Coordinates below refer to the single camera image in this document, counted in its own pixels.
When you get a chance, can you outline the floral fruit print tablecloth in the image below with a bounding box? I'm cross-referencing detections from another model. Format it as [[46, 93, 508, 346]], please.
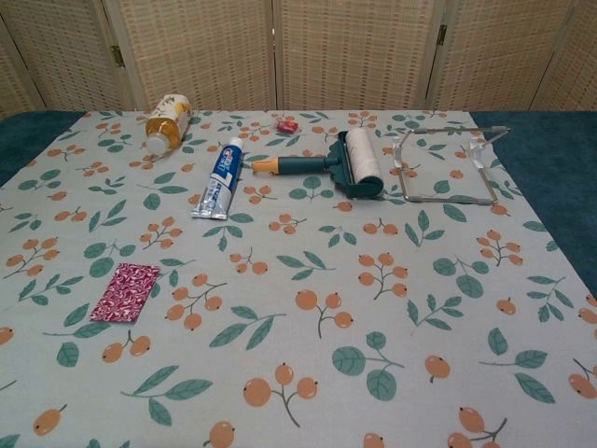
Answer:
[[0, 109, 597, 448]]

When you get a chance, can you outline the red patterned packet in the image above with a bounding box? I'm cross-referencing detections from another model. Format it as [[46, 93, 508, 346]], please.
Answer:
[[89, 262, 161, 324]]

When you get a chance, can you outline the blue white toothpaste tube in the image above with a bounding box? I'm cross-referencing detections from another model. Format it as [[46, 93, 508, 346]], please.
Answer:
[[189, 136, 245, 220]]

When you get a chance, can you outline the teal lint roller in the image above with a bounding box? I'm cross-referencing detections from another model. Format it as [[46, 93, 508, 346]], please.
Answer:
[[251, 128, 384, 201]]

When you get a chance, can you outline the woven folding screen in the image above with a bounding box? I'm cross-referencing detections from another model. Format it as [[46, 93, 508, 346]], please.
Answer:
[[0, 0, 597, 120]]

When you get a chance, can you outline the amber tea bottle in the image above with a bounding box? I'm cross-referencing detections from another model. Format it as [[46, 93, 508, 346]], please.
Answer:
[[145, 92, 195, 155]]

